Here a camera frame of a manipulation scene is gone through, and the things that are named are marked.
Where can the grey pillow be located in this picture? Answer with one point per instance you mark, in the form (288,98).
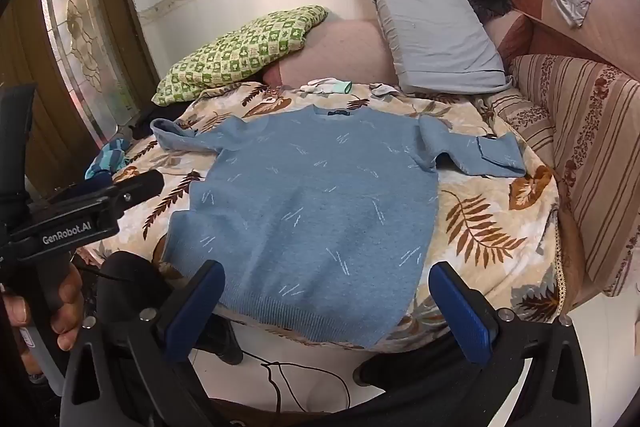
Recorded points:
(435,32)

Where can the grey sock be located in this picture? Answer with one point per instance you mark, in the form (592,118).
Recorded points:
(384,90)

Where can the white and mint sock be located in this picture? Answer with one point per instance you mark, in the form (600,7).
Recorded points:
(327,87)

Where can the striped floral quilt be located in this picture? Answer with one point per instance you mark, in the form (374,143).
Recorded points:
(585,157)

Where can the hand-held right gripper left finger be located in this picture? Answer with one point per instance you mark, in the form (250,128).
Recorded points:
(192,314)

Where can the person's black trousers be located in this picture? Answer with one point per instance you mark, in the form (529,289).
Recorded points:
(127,282)

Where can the leaf print blanket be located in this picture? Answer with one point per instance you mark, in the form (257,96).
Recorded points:
(480,227)

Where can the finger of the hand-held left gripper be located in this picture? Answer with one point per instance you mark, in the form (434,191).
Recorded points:
(140,187)

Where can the person's left hand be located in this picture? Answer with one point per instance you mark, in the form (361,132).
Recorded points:
(67,307)

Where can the blue knit sweater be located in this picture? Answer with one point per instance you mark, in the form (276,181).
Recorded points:
(310,207)

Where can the wooden door with glass panel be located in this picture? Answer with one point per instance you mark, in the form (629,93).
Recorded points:
(75,37)

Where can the pink bolster pillow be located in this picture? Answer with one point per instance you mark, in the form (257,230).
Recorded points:
(340,54)

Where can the green checkered pillow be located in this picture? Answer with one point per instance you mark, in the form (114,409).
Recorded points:
(235,52)

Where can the teal patterned cloth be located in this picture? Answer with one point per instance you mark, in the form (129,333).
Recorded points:
(106,159)

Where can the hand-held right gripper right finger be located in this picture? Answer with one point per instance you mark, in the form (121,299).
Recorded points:
(462,319)

